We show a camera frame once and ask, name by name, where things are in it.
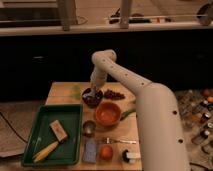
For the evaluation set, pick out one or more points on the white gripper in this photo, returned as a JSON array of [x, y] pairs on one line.
[[98, 78]]

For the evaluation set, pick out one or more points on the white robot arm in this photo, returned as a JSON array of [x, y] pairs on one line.
[[162, 144]]

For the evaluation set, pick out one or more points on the orange bowl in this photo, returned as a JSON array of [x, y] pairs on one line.
[[107, 114]]

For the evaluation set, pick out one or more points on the bunch of dark grapes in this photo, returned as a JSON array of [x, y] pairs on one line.
[[110, 94]]

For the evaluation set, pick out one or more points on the green chili pepper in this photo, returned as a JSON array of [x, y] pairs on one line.
[[127, 113]]

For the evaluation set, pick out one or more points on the small metal cup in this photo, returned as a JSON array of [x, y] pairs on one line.
[[89, 128]]

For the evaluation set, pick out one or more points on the silver fork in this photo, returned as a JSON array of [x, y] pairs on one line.
[[108, 140]]

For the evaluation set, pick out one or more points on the wooden block brush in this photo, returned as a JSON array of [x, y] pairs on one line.
[[58, 130]]

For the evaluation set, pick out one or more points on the orange fruit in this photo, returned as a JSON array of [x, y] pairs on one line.
[[106, 152]]

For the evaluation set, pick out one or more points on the green plastic tray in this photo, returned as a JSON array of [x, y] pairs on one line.
[[41, 135]]

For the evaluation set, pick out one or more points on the yellow corn cob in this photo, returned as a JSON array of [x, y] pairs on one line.
[[45, 152]]

